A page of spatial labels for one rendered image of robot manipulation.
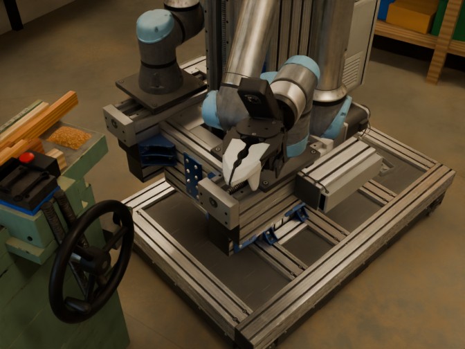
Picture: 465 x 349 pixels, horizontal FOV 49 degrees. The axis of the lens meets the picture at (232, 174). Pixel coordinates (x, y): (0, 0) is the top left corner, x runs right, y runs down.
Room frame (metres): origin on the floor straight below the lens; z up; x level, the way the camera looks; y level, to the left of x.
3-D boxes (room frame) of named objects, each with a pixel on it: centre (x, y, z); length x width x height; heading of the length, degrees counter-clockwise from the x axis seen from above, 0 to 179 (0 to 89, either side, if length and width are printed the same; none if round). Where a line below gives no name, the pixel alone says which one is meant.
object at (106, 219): (1.06, 0.38, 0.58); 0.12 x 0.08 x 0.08; 66
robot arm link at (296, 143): (0.83, -0.10, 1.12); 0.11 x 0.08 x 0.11; 68
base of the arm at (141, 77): (1.49, 0.24, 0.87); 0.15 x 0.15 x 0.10
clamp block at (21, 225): (0.81, 0.44, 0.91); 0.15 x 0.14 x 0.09; 156
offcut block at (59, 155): (0.96, 0.44, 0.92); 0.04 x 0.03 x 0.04; 145
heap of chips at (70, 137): (1.08, 0.43, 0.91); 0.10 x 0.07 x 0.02; 66
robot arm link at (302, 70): (0.83, -0.12, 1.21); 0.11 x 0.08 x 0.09; 158
